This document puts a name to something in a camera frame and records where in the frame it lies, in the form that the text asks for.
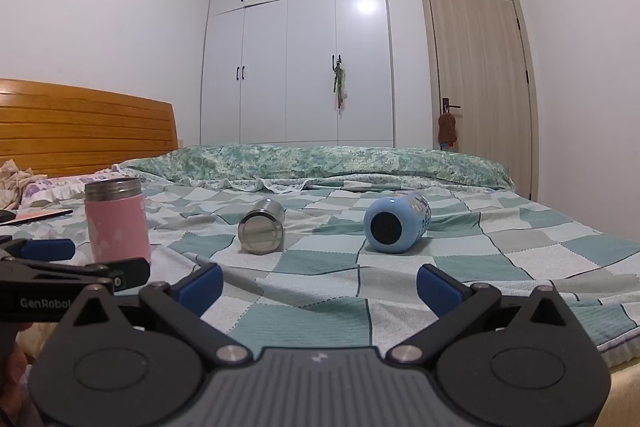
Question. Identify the beige wooden door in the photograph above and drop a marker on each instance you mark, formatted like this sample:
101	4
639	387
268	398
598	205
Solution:
480	72

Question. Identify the stainless steel cup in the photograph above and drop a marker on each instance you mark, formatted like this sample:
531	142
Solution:
260	229

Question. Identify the pink flat notebook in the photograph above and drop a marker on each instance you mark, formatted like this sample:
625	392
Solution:
45	214

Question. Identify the green hanging ornament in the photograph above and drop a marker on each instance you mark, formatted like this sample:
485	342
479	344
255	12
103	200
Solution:
340	82

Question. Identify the wooden headboard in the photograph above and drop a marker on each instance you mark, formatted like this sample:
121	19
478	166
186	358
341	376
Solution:
75	127

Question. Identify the brown hanging bag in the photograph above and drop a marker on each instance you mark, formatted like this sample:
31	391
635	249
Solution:
447	129

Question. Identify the green floral quilt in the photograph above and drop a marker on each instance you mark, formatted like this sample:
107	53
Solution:
300	162

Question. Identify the light blue cup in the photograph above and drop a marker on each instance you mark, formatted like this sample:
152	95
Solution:
400	217

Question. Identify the pink cup with steel lid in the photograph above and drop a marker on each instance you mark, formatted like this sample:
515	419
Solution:
117	227

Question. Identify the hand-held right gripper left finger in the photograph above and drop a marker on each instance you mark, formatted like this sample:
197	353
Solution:
202	287

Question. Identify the beige mattress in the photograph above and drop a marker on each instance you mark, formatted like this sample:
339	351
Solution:
625	387

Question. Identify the checkered bed sheet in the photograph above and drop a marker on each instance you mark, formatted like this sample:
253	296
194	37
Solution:
325	267

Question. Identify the white wardrobe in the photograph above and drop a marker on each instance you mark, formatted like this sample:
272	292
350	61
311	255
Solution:
265	72

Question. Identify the beige crumpled cloth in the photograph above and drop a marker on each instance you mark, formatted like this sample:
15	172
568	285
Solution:
15	187

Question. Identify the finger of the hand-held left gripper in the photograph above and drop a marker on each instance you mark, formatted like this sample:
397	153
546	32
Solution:
47	249
127	271

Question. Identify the purple floral pillow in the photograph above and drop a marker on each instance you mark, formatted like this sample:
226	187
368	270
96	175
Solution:
60	187

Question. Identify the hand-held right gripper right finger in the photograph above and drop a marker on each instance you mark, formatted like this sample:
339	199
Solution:
437	287

